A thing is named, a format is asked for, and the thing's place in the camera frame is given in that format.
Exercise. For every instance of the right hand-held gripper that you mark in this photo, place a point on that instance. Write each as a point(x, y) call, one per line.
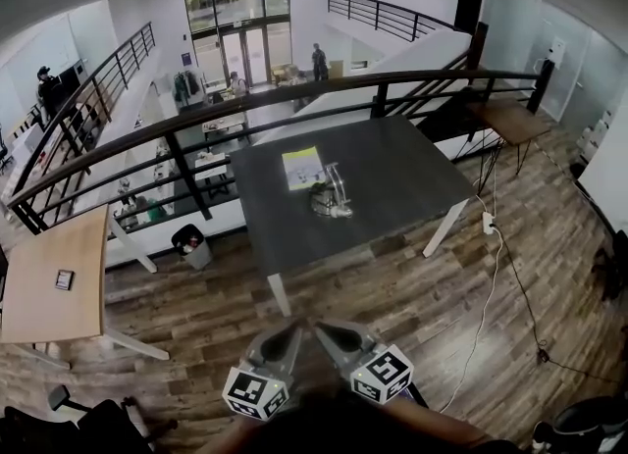
point(382, 373)

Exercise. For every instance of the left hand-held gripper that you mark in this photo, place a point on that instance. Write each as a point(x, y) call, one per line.
point(255, 390)

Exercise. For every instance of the small metal device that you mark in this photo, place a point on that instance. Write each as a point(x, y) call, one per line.
point(324, 197)

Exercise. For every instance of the person's left forearm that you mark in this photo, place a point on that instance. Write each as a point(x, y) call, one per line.
point(225, 437)

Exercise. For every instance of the person's right forearm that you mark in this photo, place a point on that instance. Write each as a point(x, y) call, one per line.
point(432, 418)

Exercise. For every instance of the person's dark shirt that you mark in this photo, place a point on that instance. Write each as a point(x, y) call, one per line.
point(319, 427)

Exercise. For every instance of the grey trash bin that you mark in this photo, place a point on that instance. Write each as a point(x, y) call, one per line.
point(196, 256)

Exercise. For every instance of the dark grey table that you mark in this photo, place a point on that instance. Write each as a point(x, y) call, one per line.
point(392, 172)

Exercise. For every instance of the yellow-green booklet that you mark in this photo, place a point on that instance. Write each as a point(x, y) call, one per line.
point(299, 167)

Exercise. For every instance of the white power strip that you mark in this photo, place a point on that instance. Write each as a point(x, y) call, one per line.
point(488, 222)

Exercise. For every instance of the black office chair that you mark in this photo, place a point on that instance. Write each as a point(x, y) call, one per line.
point(108, 422)

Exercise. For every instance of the small black power adapter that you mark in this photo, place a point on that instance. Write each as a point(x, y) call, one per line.
point(543, 355)

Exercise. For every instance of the white downstairs table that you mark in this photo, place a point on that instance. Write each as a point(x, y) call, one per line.
point(211, 163)

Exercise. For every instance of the small black framed item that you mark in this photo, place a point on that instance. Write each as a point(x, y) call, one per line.
point(64, 279)

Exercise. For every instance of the wooden downstairs table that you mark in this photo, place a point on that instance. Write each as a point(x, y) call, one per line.
point(223, 123)

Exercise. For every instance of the black staircase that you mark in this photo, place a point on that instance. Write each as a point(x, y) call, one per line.
point(446, 118)

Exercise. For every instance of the dark rounded chair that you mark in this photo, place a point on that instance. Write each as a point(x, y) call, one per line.
point(589, 422)

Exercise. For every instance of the brown cardboard boxes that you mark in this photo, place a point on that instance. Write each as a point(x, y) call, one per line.
point(287, 72)

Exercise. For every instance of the clothes rack with coats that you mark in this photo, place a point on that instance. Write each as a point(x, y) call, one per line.
point(186, 86)

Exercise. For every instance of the small brown side table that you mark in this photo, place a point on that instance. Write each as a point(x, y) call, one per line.
point(510, 121)

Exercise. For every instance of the curved black handrail railing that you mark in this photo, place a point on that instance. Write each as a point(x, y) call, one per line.
point(542, 84)

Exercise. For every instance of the black metal railing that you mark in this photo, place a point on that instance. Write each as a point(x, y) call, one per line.
point(100, 68)
point(377, 15)

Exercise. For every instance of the glass entrance doors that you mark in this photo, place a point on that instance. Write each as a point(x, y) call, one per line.
point(235, 1)

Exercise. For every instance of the tall black doorway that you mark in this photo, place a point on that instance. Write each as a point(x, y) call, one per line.
point(468, 1)

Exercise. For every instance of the white wall-mounted box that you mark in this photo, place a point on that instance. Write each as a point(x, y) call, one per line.
point(558, 52)

